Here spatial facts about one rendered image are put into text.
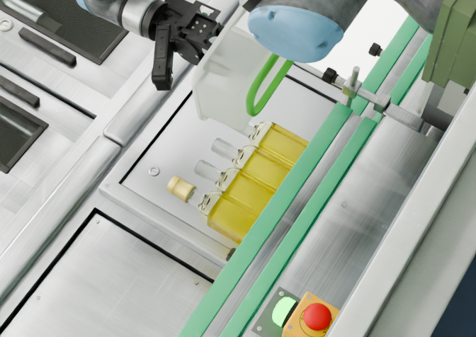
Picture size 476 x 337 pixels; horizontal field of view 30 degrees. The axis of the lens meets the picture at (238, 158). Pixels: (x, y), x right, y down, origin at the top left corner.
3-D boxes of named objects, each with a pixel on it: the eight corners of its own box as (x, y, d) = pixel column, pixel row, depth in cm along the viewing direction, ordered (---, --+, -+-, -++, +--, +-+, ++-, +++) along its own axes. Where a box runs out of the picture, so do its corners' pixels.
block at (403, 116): (416, 143, 162) (382, 125, 163) (427, 116, 153) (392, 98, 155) (407, 158, 160) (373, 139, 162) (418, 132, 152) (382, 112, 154)
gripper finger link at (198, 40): (225, 45, 146) (181, 25, 149) (219, 52, 146) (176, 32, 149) (229, 61, 150) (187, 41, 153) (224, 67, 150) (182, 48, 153)
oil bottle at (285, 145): (356, 182, 167) (259, 128, 172) (360, 168, 163) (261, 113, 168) (341, 204, 165) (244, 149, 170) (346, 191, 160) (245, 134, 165)
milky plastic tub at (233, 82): (316, -11, 135) (267, -36, 137) (238, 104, 129) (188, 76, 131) (312, 44, 151) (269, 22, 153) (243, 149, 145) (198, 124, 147)
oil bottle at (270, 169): (341, 206, 165) (244, 151, 170) (344, 193, 160) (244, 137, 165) (326, 230, 163) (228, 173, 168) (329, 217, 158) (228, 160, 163)
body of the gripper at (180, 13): (224, 10, 150) (166, -15, 154) (196, 49, 148) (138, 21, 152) (230, 36, 157) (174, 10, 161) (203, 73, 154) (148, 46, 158)
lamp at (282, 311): (299, 309, 135) (282, 299, 136) (302, 299, 131) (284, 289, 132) (284, 333, 133) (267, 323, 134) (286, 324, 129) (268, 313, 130)
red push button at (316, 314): (310, 304, 130) (312, 296, 127) (334, 318, 129) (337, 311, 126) (296, 326, 128) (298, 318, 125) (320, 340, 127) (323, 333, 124)
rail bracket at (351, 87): (380, 130, 165) (322, 99, 168) (397, 81, 150) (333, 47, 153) (372, 142, 164) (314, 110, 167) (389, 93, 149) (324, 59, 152)
